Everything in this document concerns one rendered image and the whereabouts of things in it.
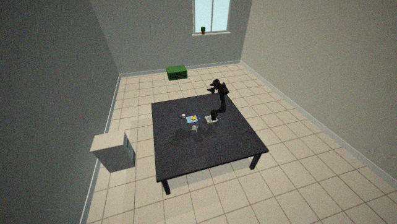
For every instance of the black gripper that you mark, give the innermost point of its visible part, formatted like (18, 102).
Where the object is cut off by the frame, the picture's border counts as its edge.
(216, 85)

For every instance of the white dish rack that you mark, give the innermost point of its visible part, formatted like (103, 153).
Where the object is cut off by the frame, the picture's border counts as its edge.
(194, 129)

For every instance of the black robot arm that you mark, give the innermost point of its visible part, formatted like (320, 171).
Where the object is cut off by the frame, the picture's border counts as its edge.
(222, 92)

